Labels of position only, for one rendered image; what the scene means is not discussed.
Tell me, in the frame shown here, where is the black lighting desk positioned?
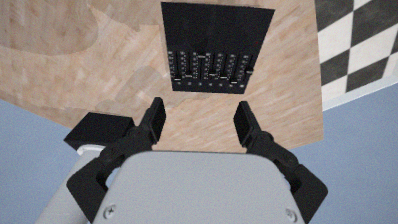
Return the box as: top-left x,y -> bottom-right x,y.
161,2 -> 275,94

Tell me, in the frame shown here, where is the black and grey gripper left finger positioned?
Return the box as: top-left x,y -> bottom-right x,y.
66,97 -> 166,224

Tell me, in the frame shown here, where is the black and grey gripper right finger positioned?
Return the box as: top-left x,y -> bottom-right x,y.
233,101 -> 328,224

